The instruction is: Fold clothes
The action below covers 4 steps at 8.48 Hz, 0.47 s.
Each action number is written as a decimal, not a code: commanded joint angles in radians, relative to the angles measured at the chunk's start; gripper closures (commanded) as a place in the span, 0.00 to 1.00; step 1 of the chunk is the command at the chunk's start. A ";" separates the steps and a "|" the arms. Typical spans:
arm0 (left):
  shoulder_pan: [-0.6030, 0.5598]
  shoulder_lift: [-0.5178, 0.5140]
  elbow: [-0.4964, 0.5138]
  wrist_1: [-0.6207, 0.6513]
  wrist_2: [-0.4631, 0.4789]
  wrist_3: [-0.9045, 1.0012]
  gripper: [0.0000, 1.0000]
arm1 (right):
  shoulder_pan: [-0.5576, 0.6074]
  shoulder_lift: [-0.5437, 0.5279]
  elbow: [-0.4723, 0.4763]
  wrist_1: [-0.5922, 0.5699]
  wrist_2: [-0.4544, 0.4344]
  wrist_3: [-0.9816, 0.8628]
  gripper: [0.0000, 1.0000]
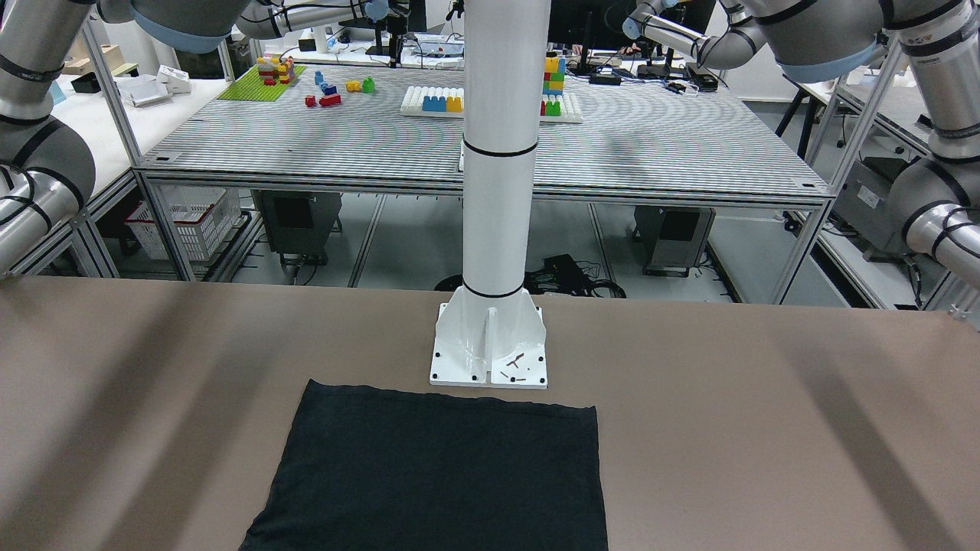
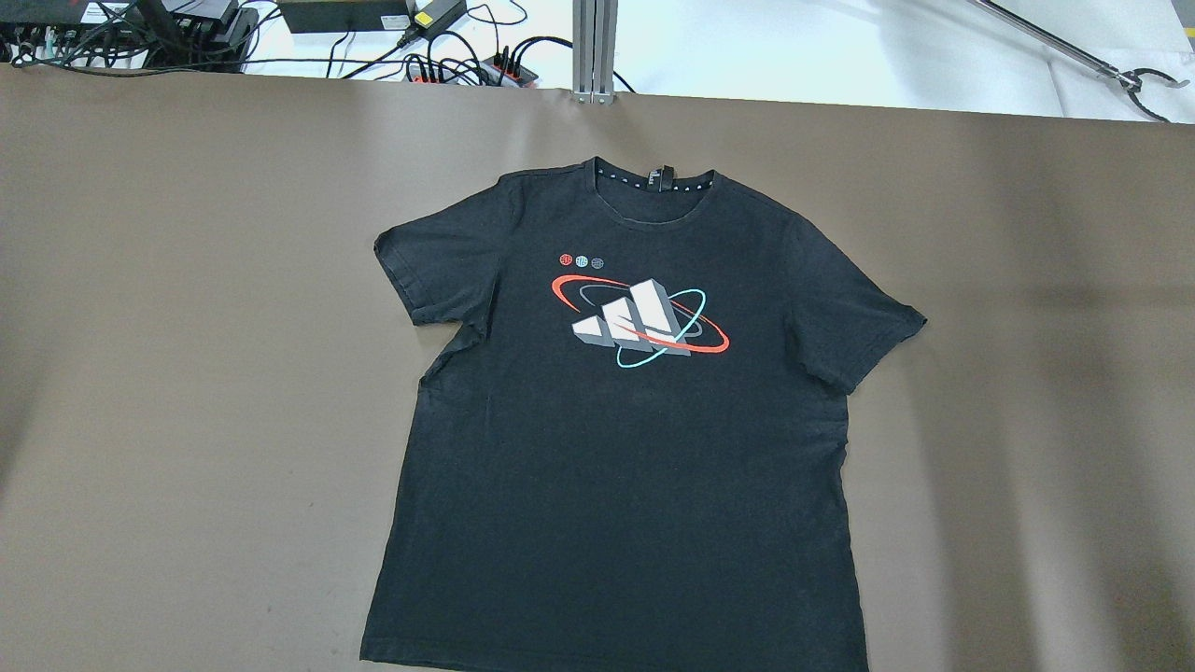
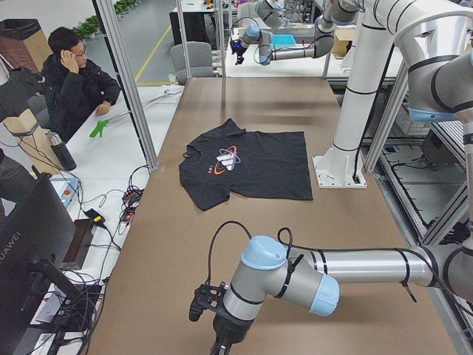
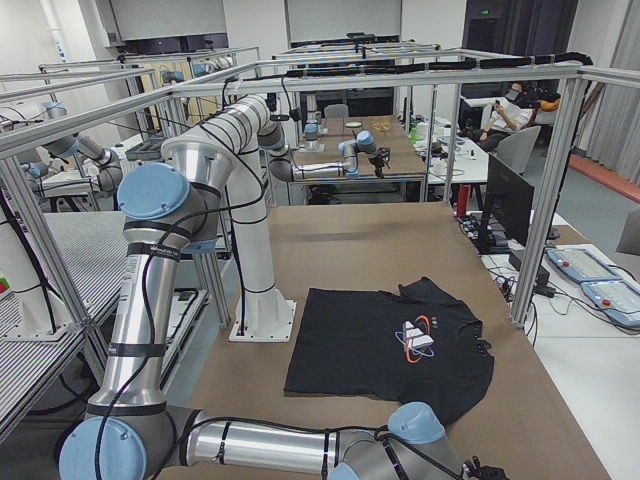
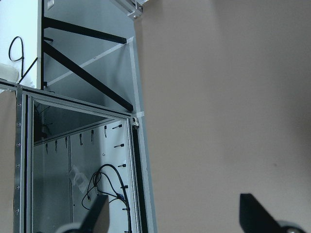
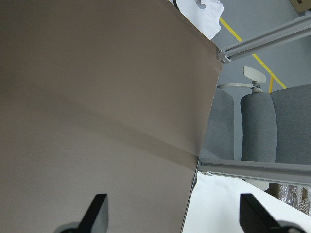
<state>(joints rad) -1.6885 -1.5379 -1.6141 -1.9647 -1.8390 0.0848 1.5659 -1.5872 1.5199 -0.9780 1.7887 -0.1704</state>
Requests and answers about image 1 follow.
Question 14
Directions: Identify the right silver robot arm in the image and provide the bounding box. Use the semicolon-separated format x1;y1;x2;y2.
1;1;248;272

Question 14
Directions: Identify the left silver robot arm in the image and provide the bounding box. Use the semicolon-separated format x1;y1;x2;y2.
745;1;979;287

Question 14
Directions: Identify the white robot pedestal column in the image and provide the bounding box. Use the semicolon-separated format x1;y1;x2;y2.
430;1;550;390

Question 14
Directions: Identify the white plastic basket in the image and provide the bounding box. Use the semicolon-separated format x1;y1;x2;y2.
125;186;241;262

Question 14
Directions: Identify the aluminium frame striped table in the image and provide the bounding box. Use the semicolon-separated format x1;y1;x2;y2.
132;61;835;305

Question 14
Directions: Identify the white brick tray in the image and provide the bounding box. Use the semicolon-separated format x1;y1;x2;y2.
400;85;584;123

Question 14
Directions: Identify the black graphic t-shirt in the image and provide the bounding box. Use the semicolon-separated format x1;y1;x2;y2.
241;381;609;550

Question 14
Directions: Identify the green lego baseplate with bricks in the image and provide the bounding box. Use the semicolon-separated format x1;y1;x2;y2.
217;55;307;102

